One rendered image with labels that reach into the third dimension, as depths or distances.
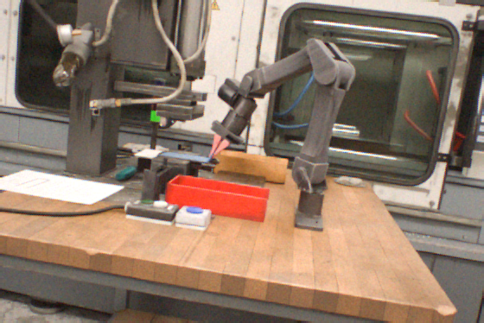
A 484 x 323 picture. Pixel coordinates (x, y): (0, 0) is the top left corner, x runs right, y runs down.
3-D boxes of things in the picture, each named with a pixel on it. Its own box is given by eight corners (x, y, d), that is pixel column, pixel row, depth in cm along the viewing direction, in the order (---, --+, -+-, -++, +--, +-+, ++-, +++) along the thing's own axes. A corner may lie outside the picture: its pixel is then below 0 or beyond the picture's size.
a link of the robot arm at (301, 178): (293, 166, 124) (312, 170, 121) (313, 164, 131) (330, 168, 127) (289, 189, 125) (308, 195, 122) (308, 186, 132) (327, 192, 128)
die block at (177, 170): (182, 193, 137) (186, 167, 136) (149, 187, 138) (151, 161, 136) (197, 179, 156) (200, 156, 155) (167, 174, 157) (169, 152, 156)
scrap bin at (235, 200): (264, 223, 119) (267, 199, 118) (164, 206, 121) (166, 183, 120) (266, 210, 131) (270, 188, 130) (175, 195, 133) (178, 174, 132)
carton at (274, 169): (283, 186, 166) (287, 164, 165) (212, 175, 169) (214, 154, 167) (284, 180, 179) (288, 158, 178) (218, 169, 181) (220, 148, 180)
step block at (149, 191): (151, 206, 120) (156, 171, 118) (140, 205, 120) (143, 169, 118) (159, 200, 126) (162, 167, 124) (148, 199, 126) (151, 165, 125)
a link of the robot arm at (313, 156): (289, 180, 127) (320, 56, 120) (303, 179, 132) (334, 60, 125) (308, 189, 123) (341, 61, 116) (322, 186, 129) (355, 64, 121)
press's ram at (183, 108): (193, 131, 133) (206, 21, 128) (102, 118, 136) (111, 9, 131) (206, 126, 151) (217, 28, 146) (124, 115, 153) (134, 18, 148)
